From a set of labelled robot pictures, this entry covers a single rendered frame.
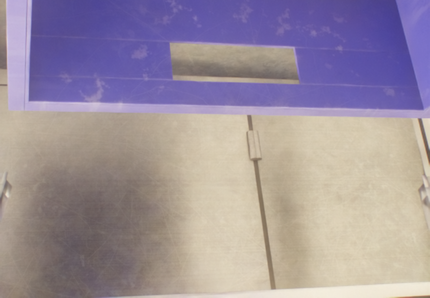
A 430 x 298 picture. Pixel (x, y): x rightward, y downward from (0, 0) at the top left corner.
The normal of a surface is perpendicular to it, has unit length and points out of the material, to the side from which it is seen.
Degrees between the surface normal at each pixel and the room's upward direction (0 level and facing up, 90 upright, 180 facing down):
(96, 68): 90
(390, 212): 90
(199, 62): 0
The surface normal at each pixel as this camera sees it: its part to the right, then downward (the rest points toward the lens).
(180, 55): 0.11, 0.90
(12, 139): 0.25, -0.43
